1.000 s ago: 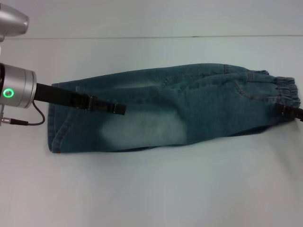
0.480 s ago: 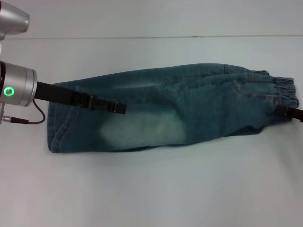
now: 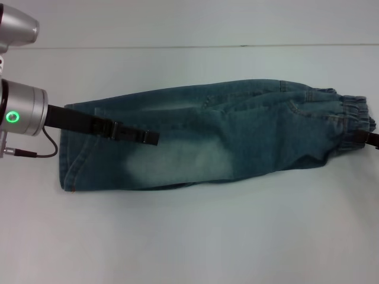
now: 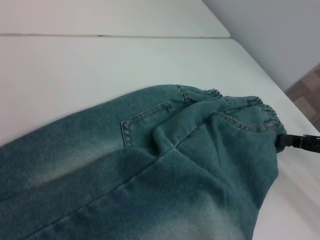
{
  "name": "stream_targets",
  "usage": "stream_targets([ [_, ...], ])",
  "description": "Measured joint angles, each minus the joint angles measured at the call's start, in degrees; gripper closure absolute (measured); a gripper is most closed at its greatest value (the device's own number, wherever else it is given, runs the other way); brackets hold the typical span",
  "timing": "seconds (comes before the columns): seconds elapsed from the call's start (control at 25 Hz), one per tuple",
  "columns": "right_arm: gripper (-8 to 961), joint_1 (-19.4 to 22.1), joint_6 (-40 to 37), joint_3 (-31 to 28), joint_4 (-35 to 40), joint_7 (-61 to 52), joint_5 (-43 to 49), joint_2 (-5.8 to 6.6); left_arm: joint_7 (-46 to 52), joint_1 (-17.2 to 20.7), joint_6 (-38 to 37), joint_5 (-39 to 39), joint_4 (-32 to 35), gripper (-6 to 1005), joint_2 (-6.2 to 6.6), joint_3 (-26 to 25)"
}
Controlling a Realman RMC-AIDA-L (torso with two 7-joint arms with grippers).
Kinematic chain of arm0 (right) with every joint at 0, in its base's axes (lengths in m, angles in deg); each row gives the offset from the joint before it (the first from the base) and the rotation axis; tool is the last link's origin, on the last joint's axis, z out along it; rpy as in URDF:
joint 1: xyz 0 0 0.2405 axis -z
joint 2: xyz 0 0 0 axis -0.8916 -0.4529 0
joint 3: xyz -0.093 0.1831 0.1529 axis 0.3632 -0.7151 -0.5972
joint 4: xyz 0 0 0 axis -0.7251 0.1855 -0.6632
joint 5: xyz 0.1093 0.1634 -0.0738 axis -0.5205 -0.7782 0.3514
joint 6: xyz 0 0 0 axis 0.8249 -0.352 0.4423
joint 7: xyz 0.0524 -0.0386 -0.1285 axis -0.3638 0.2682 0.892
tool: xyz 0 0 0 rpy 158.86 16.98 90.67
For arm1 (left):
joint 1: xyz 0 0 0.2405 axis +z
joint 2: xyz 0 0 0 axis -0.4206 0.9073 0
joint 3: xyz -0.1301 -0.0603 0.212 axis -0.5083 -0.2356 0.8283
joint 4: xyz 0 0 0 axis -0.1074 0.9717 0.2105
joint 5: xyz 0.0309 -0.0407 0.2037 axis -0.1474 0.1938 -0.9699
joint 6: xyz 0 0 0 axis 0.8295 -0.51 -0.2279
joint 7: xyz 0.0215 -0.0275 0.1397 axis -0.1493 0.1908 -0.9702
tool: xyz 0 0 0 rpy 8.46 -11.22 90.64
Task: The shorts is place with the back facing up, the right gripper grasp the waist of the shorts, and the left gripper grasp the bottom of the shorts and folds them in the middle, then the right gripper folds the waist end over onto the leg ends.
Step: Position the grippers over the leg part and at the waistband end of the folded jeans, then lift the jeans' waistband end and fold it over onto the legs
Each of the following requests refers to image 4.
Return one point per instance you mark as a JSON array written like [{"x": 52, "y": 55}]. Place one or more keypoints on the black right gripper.
[{"x": 312, "y": 144}]

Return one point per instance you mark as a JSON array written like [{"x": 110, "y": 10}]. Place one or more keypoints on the blue denim shorts basketball print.
[{"x": 150, "y": 162}]

